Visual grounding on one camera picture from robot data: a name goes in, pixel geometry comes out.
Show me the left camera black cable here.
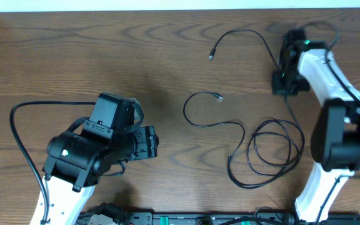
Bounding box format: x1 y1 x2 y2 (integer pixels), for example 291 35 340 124
9 100 96 225

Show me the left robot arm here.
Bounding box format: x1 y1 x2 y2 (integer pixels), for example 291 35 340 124
31 92 159 224

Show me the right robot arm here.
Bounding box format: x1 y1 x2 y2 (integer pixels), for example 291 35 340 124
272 28 360 224

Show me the black USB cable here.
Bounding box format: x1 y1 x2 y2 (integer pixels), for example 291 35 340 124
208 29 306 190
182 91 246 188

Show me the camera black cable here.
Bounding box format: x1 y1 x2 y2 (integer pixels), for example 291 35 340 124
298 20 360 224
9 100 96 225

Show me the right camera black cable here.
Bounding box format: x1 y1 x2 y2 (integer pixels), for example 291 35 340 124
298 20 360 224

